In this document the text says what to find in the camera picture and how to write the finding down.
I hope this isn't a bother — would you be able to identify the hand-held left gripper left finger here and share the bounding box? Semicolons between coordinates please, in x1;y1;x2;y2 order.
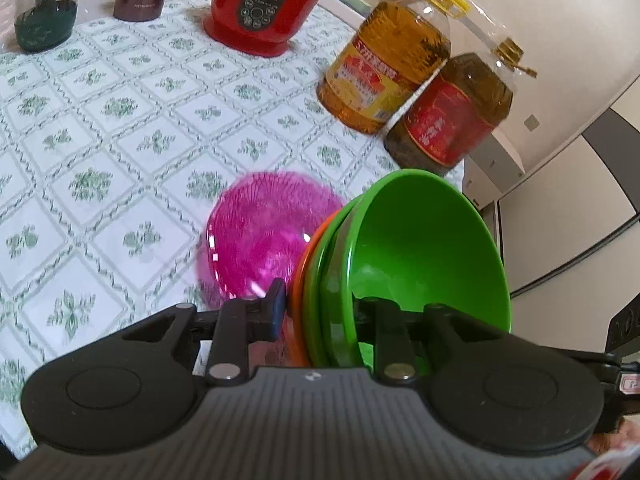
122;277;288;387

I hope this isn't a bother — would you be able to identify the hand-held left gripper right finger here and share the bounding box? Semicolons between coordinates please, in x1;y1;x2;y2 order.
352;297;506;385

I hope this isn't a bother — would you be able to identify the orange plastic bowl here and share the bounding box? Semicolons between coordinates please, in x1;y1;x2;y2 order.
289;207;347;367

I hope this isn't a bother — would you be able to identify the green plastic bowl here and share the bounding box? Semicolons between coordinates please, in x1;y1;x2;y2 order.
304;200;363;367
317;169;512;368

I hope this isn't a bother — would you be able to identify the pink transparent plate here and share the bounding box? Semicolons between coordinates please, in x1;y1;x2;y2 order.
197;170;347;307
206;175;342;298
217;182;333;288

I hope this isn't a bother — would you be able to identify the person's right hand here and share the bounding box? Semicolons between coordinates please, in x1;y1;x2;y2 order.
586;422;636;456

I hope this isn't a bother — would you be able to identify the red and white cloth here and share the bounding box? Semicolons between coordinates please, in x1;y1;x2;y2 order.
570;442;640;480

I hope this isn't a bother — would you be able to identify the white wardrobe grey trim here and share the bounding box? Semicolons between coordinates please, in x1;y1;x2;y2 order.
495;110;640;301

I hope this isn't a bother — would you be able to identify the white nightstand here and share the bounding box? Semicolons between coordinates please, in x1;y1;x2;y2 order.
462;130;527;211

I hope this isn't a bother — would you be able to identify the floral white tablecloth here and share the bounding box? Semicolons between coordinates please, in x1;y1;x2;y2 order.
0;0;466;461

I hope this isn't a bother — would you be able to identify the dark oil bottle red label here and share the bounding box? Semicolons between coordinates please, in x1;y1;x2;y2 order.
384;37;538;177

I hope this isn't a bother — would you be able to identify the yellow cooking oil bottle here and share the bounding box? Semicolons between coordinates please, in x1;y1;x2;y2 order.
316;0;471;136

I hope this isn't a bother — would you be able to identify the red electric pressure cooker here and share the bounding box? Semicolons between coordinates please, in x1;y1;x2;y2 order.
205;0;338;57

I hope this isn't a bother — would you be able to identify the clear jar dark green base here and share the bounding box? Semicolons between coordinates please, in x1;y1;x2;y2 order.
14;0;78;53

